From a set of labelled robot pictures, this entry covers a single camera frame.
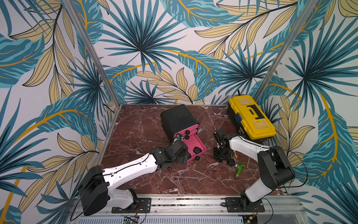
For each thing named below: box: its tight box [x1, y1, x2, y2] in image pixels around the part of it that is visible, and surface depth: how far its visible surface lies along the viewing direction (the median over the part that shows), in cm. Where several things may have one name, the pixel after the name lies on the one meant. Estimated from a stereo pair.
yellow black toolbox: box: [226, 94, 277, 144], surface depth 92 cm
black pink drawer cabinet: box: [160, 104, 200, 141], surface depth 93 cm
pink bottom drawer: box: [182, 133, 208, 162], surface depth 95 cm
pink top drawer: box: [173, 124, 200, 139], surface depth 87 cm
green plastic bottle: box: [234, 164, 246, 178], surface depth 87 cm
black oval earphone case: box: [193, 146, 202, 155], surface depth 94 cm
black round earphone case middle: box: [227, 158, 236, 166], surface depth 90 cm
